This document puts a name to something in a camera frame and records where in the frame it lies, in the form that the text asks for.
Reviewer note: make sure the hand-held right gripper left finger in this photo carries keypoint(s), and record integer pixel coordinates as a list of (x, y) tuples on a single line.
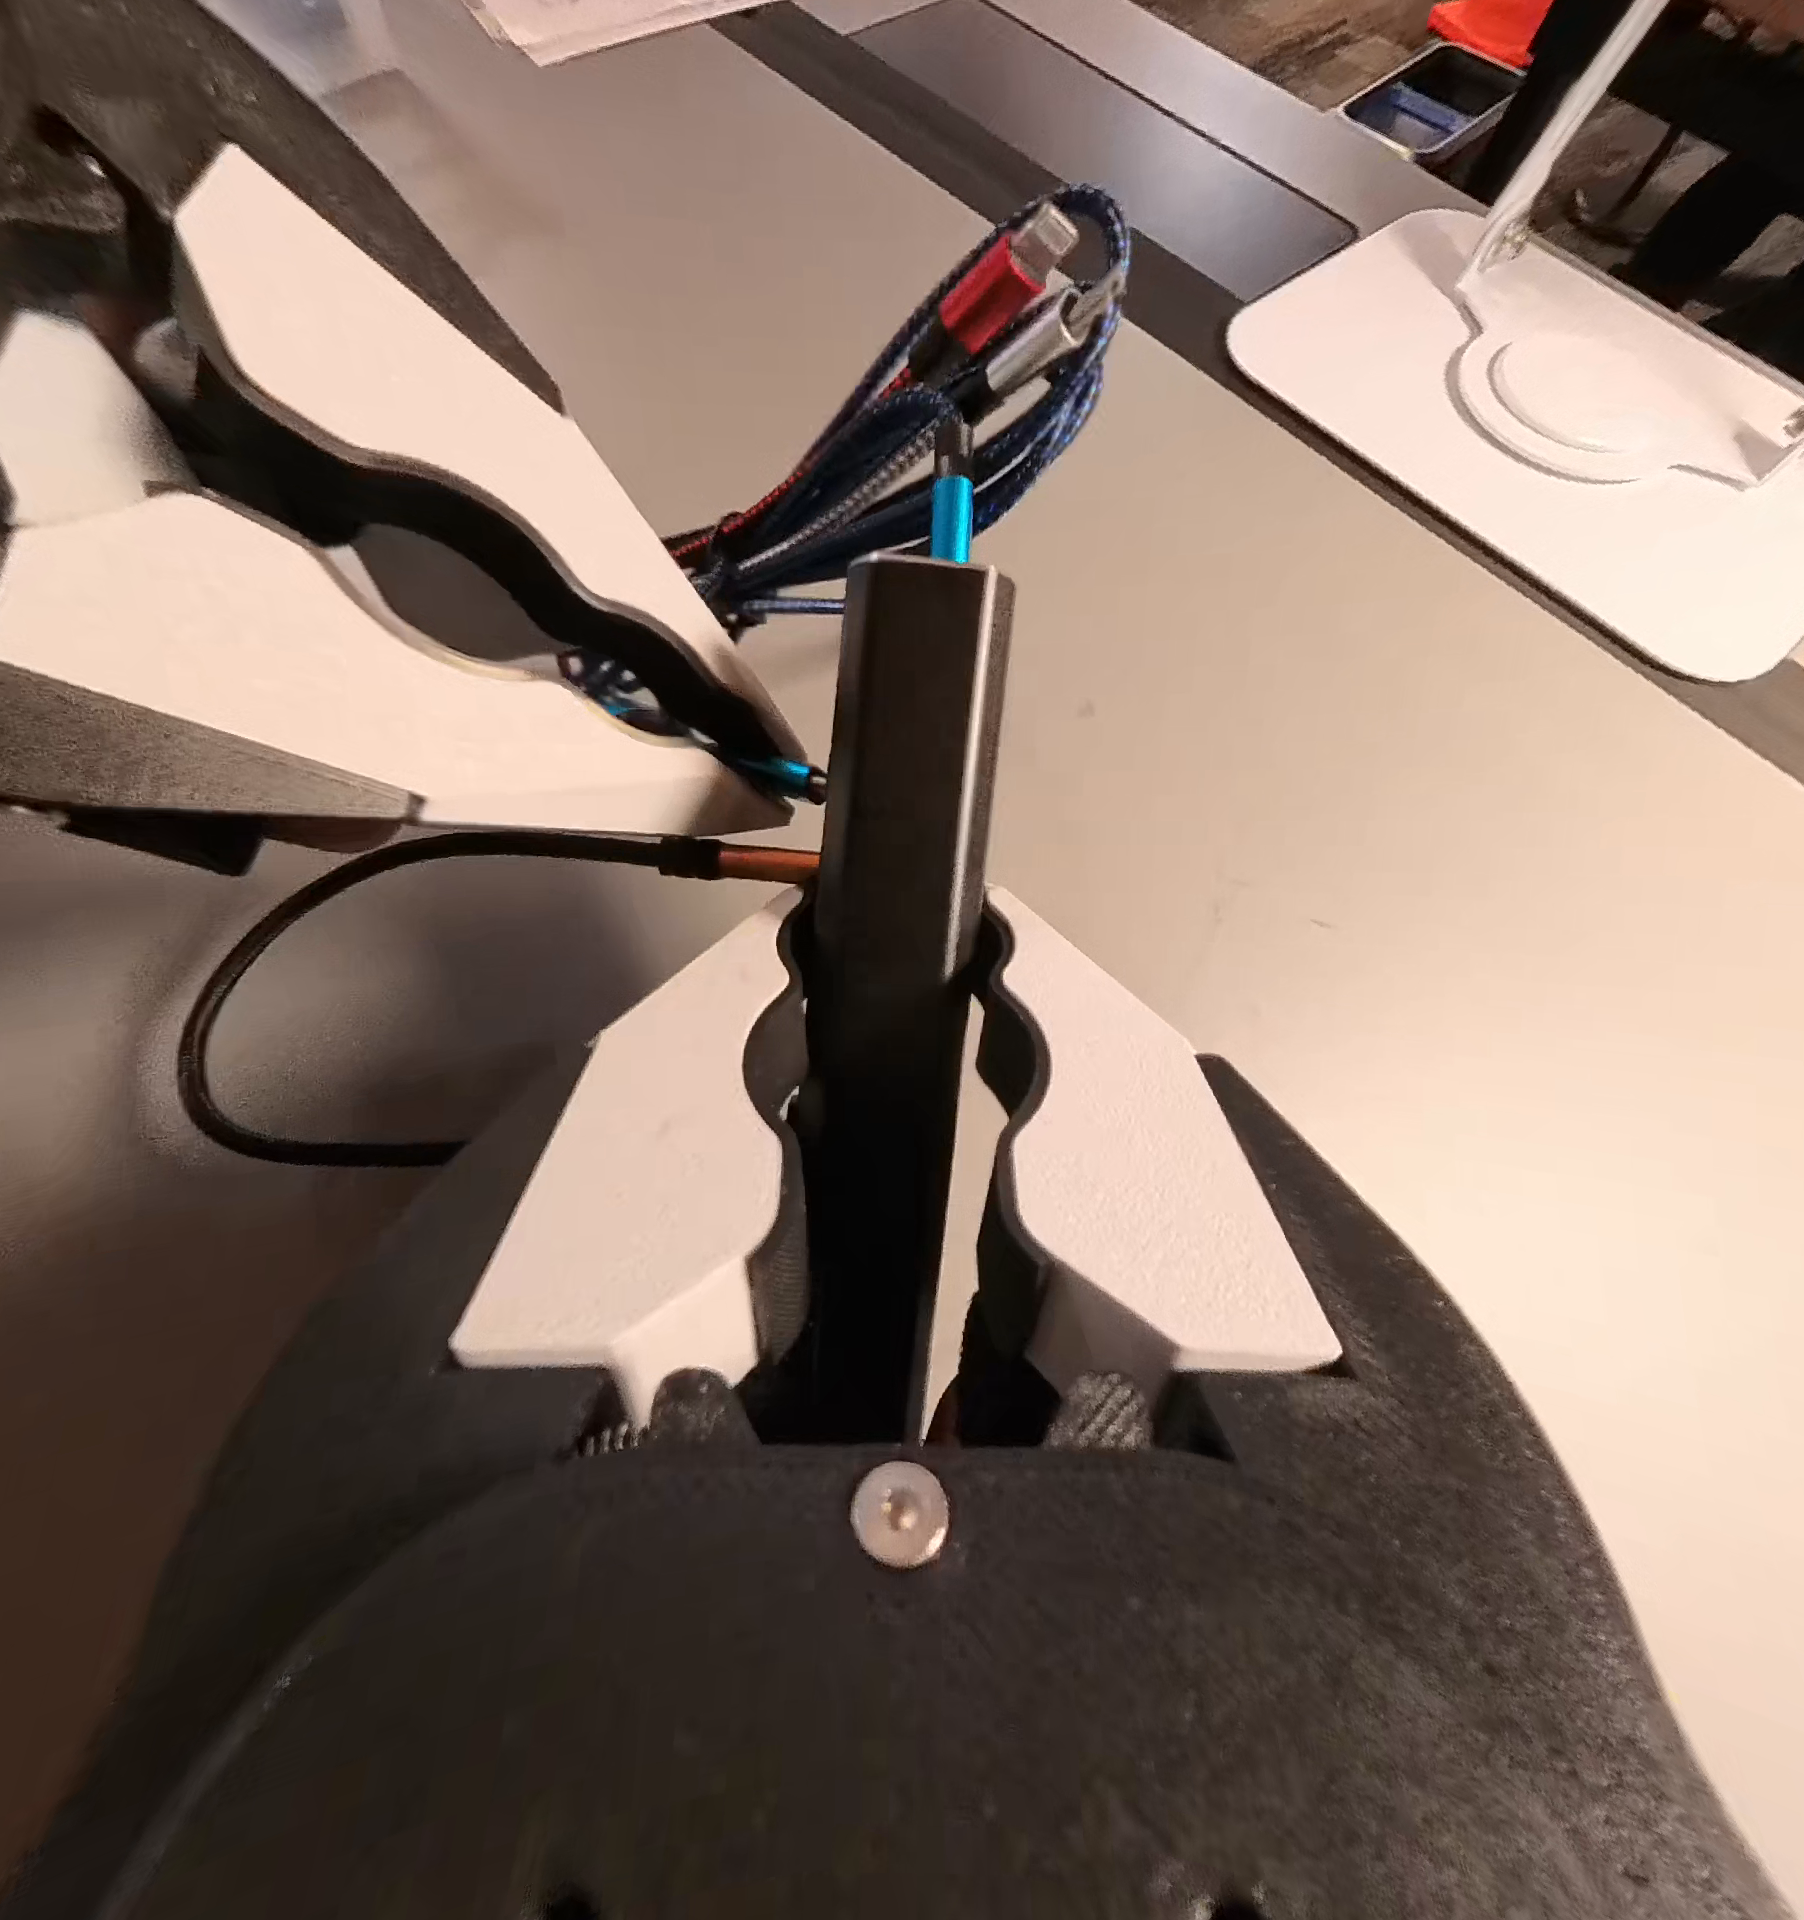
[(632, 1184)]

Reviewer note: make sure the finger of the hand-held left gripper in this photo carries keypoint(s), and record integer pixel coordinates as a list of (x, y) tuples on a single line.
[(241, 645), (438, 391)]

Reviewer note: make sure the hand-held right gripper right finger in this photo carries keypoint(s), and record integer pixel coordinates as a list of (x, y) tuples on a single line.
[(1159, 1200)]

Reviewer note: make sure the black usb hub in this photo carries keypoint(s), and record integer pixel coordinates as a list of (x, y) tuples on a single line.
[(917, 750)]

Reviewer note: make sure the printed paper sheet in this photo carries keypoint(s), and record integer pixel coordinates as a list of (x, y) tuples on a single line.
[(601, 24)]

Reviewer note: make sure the white document stand wooden board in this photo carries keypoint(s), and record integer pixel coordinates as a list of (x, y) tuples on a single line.
[(1443, 449)]

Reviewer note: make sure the grey tray blue inside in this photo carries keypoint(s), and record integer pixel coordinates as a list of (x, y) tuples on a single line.
[(1426, 104)]

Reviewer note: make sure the orange traffic cone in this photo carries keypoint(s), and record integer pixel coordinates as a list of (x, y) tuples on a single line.
[(1486, 27)]

